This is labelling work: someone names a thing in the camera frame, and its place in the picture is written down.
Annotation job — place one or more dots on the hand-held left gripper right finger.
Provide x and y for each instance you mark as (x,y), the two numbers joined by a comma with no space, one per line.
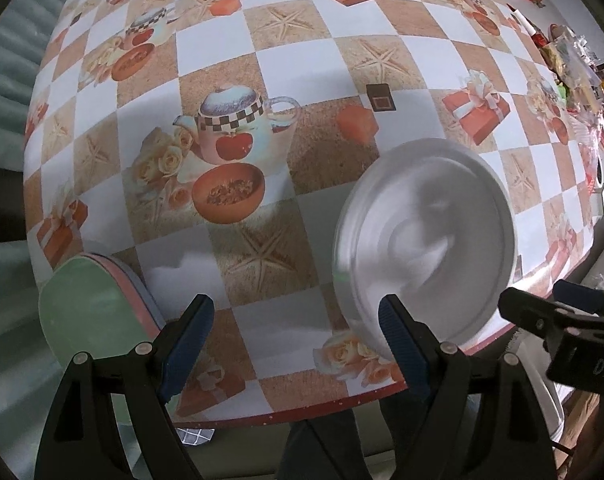
(402,345)

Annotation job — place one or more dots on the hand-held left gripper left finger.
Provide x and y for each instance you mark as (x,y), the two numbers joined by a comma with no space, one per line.
(188,340)

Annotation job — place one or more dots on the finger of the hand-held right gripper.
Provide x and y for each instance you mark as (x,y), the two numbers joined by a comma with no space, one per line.
(531,312)
(586,300)

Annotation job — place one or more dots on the green plate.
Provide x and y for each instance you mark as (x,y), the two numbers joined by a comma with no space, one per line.
(92,300)

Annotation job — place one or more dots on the white plate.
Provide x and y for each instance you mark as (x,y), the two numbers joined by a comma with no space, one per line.
(431,240)

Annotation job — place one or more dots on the blue plate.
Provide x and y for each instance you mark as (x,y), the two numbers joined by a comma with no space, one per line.
(149,300)

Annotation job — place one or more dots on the cardboard box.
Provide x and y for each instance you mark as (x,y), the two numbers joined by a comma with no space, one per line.
(579,420)

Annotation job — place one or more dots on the pink plate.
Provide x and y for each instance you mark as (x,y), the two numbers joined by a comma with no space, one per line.
(132,285)

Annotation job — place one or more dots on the dark chair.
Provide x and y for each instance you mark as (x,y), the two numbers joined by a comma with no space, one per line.
(322,445)

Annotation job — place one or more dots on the pile of snack packets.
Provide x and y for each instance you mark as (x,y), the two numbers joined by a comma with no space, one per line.
(576,65)

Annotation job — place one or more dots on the printed checkered tablecloth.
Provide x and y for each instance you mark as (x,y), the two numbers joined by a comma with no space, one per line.
(282,60)

